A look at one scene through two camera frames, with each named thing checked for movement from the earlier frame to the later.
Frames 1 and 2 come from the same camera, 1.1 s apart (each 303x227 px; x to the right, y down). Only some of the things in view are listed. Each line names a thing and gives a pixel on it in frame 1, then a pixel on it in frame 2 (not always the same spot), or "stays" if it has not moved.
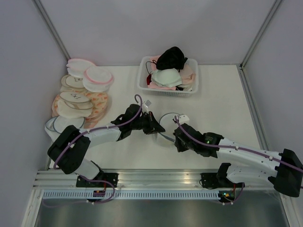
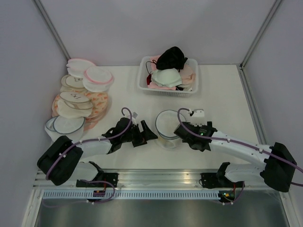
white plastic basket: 142,76 stays
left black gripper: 154,126 -> 147,134
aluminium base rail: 138,179 stays
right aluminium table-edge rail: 253,109 stays
